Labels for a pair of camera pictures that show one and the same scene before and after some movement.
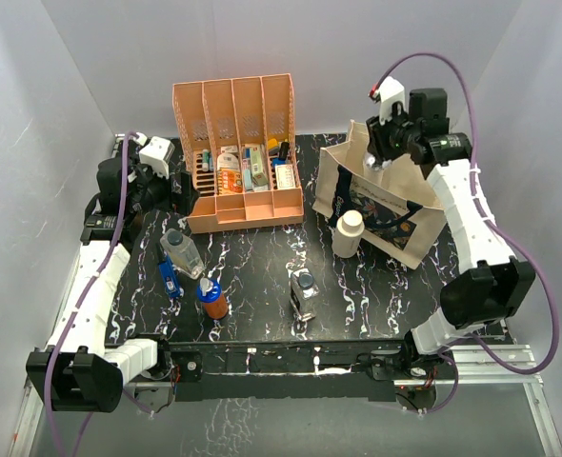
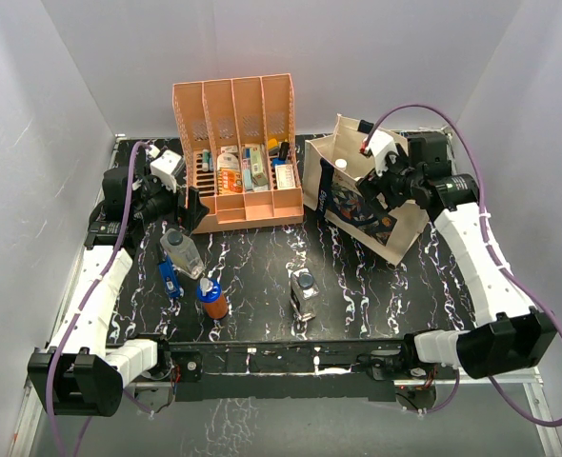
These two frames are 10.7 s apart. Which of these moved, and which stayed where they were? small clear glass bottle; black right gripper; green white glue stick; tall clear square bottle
Moved: black right gripper
Stayed: tall clear square bottle; green white glue stick; small clear glass bottle
